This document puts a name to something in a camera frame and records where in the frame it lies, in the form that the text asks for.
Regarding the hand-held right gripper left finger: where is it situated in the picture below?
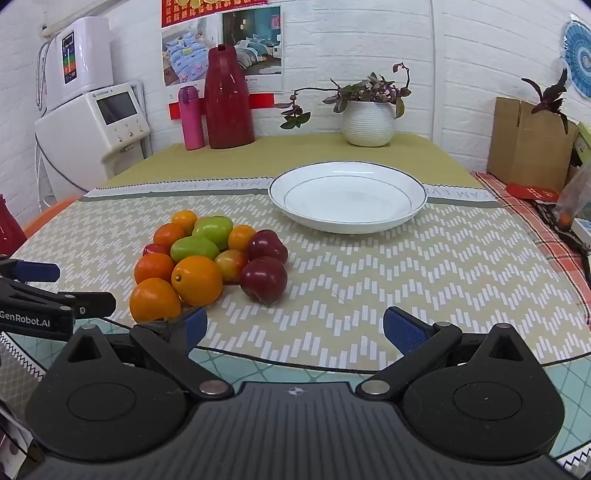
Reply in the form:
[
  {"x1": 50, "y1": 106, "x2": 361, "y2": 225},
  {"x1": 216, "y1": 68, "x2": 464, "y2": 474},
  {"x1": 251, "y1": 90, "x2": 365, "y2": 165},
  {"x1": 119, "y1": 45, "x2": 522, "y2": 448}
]
[{"x1": 60, "y1": 305, "x2": 234, "y2": 400}]

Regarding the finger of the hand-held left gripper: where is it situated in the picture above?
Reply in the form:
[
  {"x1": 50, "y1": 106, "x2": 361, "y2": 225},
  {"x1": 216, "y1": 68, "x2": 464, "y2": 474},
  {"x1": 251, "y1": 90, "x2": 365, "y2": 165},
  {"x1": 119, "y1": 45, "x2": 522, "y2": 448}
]
[
  {"x1": 0, "y1": 276, "x2": 117, "y2": 319},
  {"x1": 0, "y1": 255, "x2": 62, "y2": 284}
]

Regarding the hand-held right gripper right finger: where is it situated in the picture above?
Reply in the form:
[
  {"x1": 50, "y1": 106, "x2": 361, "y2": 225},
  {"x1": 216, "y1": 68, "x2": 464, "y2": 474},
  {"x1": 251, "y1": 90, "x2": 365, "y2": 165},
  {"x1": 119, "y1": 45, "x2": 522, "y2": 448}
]
[{"x1": 355, "y1": 305, "x2": 533, "y2": 400}]

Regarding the large orange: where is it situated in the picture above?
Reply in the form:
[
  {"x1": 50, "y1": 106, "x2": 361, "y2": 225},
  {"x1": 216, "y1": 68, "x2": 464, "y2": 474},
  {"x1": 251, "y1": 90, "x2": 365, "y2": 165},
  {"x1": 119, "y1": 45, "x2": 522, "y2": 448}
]
[
  {"x1": 171, "y1": 255, "x2": 223, "y2": 306},
  {"x1": 129, "y1": 277, "x2": 182, "y2": 323}
]

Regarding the small orange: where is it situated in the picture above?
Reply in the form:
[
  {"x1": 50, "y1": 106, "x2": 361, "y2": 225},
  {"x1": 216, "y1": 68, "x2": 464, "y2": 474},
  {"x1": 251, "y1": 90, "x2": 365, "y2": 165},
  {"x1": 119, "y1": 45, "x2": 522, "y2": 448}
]
[
  {"x1": 171, "y1": 210, "x2": 198, "y2": 235},
  {"x1": 228, "y1": 224, "x2": 256, "y2": 253}
]

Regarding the white plate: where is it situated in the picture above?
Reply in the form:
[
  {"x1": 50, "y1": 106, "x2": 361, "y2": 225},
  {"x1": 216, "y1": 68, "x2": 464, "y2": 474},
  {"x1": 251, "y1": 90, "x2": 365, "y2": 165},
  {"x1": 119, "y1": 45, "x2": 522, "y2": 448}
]
[{"x1": 269, "y1": 161, "x2": 428, "y2": 234}]

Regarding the beige chevron tablecloth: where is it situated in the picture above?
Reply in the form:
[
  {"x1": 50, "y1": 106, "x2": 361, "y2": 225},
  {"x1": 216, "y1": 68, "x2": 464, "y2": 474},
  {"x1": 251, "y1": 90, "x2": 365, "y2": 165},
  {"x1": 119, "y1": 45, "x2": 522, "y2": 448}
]
[{"x1": 8, "y1": 136, "x2": 589, "y2": 376}]

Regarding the red plastic container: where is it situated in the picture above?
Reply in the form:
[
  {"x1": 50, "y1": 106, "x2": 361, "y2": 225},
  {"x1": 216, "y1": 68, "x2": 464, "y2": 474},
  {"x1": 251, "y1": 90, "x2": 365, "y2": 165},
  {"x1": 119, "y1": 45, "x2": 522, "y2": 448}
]
[{"x1": 0, "y1": 194, "x2": 27, "y2": 257}]

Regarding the white dispenser with screen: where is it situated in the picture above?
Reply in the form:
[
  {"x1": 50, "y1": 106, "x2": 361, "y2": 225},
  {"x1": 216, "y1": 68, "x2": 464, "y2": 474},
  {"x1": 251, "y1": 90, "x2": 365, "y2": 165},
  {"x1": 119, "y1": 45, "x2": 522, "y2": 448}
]
[{"x1": 34, "y1": 80, "x2": 153, "y2": 201}]

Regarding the red plaid cloth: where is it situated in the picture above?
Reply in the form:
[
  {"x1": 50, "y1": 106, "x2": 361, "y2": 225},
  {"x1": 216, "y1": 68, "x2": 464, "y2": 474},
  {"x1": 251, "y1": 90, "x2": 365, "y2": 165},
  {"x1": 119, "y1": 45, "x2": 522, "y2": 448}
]
[{"x1": 473, "y1": 172, "x2": 591, "y2": 324}]

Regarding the teal diamond pattern tablecloth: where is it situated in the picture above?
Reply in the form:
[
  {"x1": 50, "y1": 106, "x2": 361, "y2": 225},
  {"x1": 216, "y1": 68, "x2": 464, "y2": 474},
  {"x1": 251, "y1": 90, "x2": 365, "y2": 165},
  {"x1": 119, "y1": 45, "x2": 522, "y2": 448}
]
[{"x1": 0, "y1": 318, "x2": 591, "y2": 478}]

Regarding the red envelope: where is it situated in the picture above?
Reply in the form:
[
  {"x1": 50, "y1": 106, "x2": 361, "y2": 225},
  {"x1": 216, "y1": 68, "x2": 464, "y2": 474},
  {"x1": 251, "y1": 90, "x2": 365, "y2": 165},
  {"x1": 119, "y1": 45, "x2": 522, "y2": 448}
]
[{"x1": 506, "y1": 183, "x2": 561, "y2": 204}]

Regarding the pink bottle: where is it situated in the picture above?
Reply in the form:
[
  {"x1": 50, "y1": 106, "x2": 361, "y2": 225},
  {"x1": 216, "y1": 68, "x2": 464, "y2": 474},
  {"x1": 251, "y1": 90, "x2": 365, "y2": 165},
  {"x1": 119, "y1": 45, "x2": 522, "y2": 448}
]
[{"x1": 178, "y1": 86, "x2": 206, "y2": 151}]

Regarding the purple plant in white pot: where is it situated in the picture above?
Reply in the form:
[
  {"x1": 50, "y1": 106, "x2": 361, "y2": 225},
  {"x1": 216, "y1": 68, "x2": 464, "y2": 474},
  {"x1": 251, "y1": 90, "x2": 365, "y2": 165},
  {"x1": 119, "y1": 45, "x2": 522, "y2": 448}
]
[{"x1": 274, "y1": 62, "x2": 411, "y2": 147}]

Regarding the cardboard box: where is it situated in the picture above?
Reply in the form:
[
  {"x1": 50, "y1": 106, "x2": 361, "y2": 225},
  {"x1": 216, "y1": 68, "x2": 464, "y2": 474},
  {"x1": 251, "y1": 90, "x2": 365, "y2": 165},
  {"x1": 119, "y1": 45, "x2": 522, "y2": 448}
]
[{"x1": 488, "y1": 96, "x2": 580, "y2": 199}]

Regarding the clear plastic bag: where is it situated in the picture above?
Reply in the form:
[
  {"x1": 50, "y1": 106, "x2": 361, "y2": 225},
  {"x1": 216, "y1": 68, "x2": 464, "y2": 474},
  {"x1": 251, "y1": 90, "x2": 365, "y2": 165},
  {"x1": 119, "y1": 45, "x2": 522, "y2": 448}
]
[{"x1": 554, "y1": 161, "x2": 591, "y2": 232}]

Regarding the red thermos jug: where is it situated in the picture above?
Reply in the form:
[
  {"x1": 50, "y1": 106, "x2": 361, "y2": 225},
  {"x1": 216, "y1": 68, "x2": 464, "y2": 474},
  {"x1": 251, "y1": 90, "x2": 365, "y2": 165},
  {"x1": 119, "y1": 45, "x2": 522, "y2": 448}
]
[{"x1": 204, "y1": 44, "x2": 256, "y2": 150}]

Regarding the white water purifier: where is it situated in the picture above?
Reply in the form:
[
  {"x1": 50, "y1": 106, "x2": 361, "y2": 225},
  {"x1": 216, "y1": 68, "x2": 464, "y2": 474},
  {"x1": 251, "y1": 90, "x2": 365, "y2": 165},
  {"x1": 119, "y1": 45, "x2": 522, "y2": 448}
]
[{"x1": 44, "y1": 17, "x2": 114, "y2": 112}]

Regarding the red paper strip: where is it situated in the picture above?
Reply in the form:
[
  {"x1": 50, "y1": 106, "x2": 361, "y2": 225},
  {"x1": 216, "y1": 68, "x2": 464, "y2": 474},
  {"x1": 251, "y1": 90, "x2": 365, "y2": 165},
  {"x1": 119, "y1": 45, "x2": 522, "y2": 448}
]
[{"x1": 168, "y1": 92, "x2": 276, "y2": 121}]

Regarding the green box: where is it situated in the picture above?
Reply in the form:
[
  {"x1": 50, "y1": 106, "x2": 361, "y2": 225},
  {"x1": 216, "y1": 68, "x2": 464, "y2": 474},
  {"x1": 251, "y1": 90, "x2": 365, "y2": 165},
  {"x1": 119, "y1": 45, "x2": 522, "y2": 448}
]
[{"x1": 573, "y1": 121, "x2": 591, "y2": 167}]

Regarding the dark purple plant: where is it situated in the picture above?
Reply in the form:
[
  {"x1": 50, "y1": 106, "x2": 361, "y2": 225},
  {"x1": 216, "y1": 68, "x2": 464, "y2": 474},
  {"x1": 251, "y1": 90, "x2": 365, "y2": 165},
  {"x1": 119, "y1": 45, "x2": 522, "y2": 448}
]
[{"x1": 522, "y1": 68, "x2": 570, "y2": 134}]

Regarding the red paper banner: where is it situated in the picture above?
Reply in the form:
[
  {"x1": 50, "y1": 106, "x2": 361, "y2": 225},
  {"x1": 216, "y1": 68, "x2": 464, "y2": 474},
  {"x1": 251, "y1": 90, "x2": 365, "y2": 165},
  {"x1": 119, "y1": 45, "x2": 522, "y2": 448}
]
[{"x1": 161, "y1": 0, "x2": 269, "y2": 27}]

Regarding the grey hose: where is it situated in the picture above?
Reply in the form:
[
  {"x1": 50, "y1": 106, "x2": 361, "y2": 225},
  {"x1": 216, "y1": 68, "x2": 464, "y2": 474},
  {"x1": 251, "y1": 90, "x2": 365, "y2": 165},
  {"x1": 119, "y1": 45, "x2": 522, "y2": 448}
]
[{"x1": 36, "y1": 39, "x2": 52, "y2": 114}]

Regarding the white wall pipe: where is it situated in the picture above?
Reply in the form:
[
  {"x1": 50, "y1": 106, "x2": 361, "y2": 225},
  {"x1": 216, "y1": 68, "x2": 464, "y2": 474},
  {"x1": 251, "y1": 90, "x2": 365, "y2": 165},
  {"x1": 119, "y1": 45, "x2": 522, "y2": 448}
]
[{"x1": 427, "y1": 0, "x2": 439, "y2": 141}]

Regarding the wall poster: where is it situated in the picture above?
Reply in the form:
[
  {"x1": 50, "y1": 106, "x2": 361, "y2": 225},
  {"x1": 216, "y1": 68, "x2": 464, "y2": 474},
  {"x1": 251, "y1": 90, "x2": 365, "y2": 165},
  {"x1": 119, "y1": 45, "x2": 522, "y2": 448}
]
[{"x1": 161, "y1": 4, "x2": 283, "y2": 88}]

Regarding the blue round wall decoration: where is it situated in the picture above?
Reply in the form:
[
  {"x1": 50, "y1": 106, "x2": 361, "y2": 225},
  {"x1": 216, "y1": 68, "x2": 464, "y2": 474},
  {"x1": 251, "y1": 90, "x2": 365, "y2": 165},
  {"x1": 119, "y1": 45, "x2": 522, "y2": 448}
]
[{"x1": 561, "y1": 14, "x2": 591, "y2": 97}]

